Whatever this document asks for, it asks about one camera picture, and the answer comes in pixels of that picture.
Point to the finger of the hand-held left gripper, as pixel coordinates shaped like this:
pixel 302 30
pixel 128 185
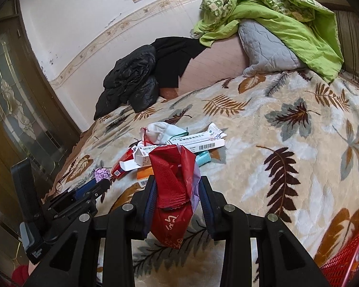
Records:
pixel 101 189
pixel 85 187

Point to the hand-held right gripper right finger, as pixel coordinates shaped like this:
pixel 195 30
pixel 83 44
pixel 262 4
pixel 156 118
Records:
pixel 205 209

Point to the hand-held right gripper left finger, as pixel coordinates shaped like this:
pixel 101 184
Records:
pixel 148 209

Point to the purple wrapper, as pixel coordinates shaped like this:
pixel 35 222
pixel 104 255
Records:
pixel 102 175

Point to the orange box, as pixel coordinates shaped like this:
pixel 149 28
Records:
pixel 145 176

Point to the red plastic wrapper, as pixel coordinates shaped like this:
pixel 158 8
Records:
pixel 170 179

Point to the teal packet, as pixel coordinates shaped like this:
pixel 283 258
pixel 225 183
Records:
pixel 202 158

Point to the long white medicine box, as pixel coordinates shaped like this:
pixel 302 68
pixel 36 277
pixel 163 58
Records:
pixel 197 140

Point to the red mesh plastic basket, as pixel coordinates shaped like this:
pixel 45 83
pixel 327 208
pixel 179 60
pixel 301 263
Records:
pixel 347 263

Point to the red box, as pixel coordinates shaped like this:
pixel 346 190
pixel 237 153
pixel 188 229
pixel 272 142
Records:
pixel 122 163

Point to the leaf print blanket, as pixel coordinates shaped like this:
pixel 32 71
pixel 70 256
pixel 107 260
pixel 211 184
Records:
pixel 257 185

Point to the white and teal sock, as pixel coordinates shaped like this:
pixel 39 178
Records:
pixel 158 131

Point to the wooden door with glass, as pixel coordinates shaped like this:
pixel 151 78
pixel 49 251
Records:
pixel 12 95

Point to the black puffy jacket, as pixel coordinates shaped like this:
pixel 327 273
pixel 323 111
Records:
pixel 128 74

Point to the pink bed sheet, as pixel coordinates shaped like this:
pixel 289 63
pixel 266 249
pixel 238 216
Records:
pixel 215 62

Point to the black cloth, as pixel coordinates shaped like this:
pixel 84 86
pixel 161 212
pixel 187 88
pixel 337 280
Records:
pixel 173 59

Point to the grey quilted pillow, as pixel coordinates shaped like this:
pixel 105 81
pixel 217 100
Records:
pixel 263 47

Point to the green quilt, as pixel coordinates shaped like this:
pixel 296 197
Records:
pixel 257 15

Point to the striped brown fabric cushion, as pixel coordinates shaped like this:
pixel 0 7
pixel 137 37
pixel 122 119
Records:
pixel 353 44

